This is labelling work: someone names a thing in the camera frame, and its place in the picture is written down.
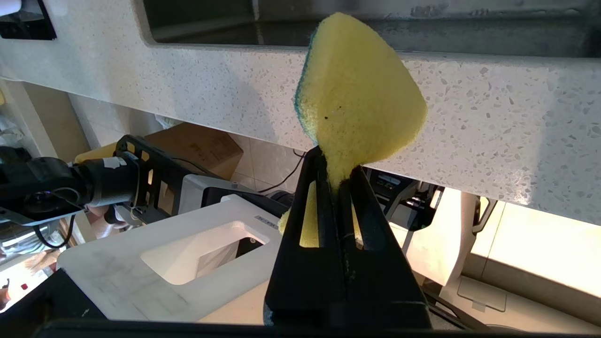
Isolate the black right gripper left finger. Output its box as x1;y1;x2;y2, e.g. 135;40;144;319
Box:
263;146;348;328

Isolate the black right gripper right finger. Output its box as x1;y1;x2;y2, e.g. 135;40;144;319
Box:
339;164;432;328

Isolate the yellow green sponge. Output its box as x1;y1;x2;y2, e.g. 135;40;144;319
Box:
277;12;428;248

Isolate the stainless steel sink basin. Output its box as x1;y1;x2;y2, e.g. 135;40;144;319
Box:
134;0;601;59

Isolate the white robot torso column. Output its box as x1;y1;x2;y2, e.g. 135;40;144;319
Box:
405;187;480;288

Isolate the white counter cabinet front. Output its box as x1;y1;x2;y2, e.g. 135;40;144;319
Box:
458;200;601;335

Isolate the brown box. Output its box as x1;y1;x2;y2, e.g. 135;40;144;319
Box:
145;122;244;181

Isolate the yellow cardboard box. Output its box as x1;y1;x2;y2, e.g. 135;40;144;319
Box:
74;141;119;164

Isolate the black glass cooktop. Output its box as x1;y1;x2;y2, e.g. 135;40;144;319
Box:
0;0;58;41

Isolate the black floor cable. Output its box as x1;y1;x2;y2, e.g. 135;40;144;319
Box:
257;149;308;194

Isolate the black metal base frame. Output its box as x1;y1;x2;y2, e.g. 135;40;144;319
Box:
115;135;212;225

